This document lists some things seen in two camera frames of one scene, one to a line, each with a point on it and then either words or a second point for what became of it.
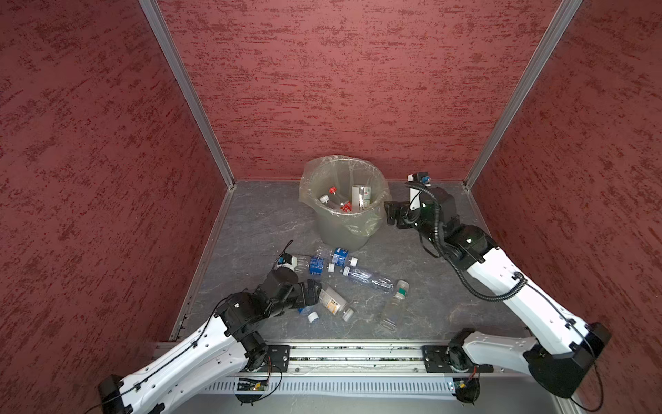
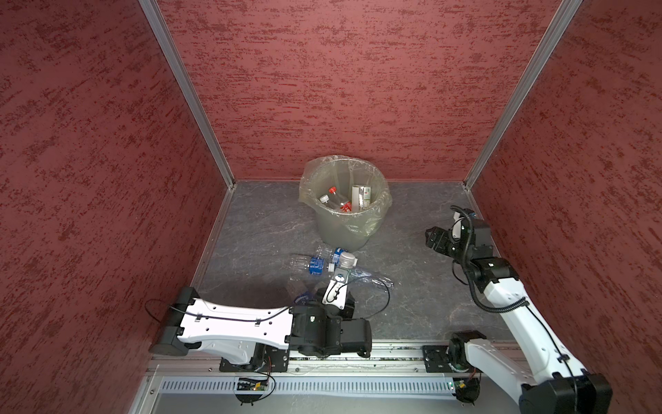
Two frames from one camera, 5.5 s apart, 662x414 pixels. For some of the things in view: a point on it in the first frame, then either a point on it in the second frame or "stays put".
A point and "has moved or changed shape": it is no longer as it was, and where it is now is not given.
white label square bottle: (360, 197) stays put
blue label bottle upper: (340, 257) stays put
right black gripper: (392, 212) -> (443, 235)
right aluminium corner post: (563, 15) stays put
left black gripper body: (300, 300) -> (346, 313)
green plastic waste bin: (340, 230) stays put
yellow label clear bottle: (334, 303) has moved or changed shape
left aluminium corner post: (161, 28) stays put
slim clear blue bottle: (367, 278) stays put
